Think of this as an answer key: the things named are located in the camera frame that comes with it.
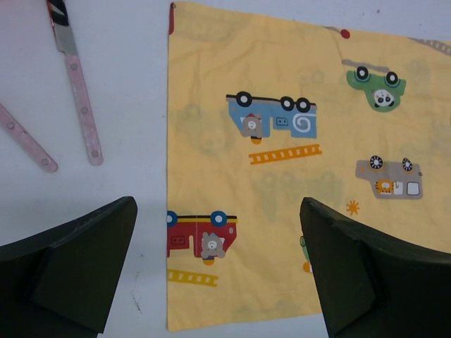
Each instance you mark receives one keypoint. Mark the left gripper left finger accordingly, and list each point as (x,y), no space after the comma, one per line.
(61,282)

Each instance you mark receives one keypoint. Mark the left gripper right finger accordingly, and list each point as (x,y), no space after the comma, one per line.
(371,284)

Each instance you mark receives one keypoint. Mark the pink handled fork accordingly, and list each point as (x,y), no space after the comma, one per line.
(26,141)

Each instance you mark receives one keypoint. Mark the yellow vehicle print placemat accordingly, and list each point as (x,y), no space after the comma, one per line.
(263,112)

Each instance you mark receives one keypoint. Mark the pink handled knife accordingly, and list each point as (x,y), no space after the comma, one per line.
(65,43)

